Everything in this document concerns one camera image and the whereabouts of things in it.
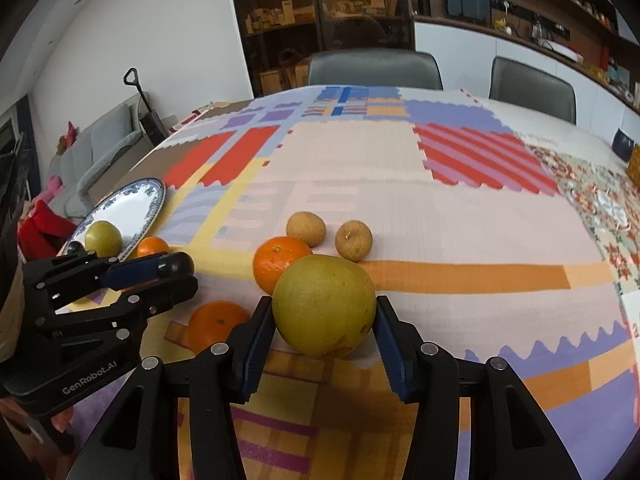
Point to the grey dining chair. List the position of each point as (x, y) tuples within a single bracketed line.
[(372, 67), (532, 85)]

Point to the red cloth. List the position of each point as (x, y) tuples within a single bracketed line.
[(42, 230)]

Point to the large yellow-green pear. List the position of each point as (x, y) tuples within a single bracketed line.
[(325, 305)]

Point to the blue and white plate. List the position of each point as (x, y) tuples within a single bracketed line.
[(130, 205)]

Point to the floral patterned cloth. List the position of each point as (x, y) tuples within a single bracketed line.
[(595, 205)]

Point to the dark glass-door cabinet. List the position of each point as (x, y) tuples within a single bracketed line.
[(320, 25)]

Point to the black thermos bottle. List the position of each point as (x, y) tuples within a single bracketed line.
[(423, 0)]

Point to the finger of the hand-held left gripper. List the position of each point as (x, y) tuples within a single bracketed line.
[(165, 295), (132, 270)]

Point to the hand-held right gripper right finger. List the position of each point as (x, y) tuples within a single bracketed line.
[(392, 360)]

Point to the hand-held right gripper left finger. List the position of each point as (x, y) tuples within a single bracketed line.
[(257, 355)]

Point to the orange mandarin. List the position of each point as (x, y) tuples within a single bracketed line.
[(215, 327), (151, 246), (277, 265)]

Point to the green jujube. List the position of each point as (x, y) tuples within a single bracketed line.
[(102, 237)]

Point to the grey sofa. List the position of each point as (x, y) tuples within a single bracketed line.
[(90, 160)]

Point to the black upright vacuum cleaner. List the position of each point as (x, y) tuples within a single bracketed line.
[(150, 120)]

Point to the person's left forearm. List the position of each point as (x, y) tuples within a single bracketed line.
[(7, 310)]

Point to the brown longan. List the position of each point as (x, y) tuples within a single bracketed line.
[(306, 227), (353, 240)]

